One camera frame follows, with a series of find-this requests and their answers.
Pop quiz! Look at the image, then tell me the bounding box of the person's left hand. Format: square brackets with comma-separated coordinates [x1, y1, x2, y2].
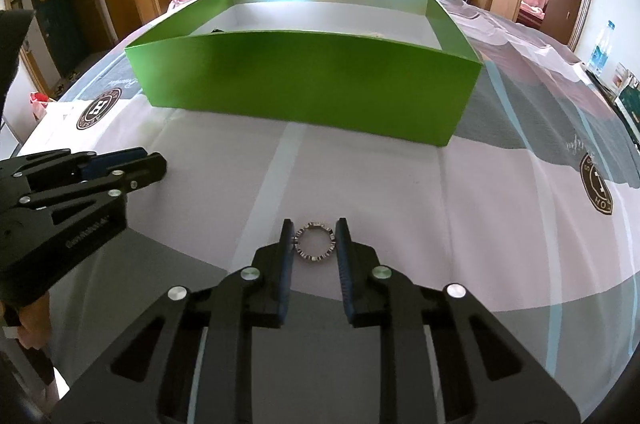
[17, 293, 52, 349]

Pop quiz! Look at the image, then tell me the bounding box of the silver studded ring bracelet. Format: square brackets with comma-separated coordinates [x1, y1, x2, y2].
[292, 220, 338, 263]

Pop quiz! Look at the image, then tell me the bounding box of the green white book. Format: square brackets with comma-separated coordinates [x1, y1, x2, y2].
[617, 73, 640, 138]

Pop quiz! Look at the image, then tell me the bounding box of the plaid bed sheet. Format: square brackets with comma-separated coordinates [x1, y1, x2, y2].
[24, 0, 639, 416]

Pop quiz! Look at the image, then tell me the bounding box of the plastic water bottle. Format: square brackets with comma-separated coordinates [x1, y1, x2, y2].
[587, 20, 615, 76]

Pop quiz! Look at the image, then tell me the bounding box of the green cardboard box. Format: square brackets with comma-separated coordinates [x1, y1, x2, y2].
[126, 0, 483, 147]

